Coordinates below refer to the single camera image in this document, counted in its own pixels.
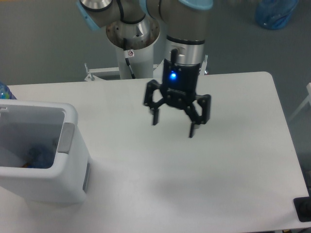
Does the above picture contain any clear crushed plastic bottle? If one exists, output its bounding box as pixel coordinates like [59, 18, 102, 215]
[22, 145, 55, 169]

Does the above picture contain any blue bottle at left edge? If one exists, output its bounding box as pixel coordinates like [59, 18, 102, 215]
[0, 82, 16, 100]

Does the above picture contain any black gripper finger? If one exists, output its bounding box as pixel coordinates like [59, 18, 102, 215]
[143, 80, 167, 125]
[183, 94, 211, 138]

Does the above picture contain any black device at table corner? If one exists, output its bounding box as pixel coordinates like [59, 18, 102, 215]
[294, 197, 311, 222]

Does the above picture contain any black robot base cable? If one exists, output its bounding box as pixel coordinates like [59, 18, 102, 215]
[122, 38, 136, 80]

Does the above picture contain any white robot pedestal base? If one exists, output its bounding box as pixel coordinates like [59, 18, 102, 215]
[84, 12, 209, 82]

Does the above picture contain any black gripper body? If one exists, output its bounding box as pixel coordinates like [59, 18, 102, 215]
[159, 59, 200, 110]

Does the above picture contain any white plastic trash can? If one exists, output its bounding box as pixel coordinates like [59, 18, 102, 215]
[0, 100, 90, 203]

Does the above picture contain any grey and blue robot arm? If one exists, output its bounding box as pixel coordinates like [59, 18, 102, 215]
[76, 0, 213, 136]

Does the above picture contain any white frame at right edge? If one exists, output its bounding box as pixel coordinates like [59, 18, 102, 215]
[289, 83, 311, 122]

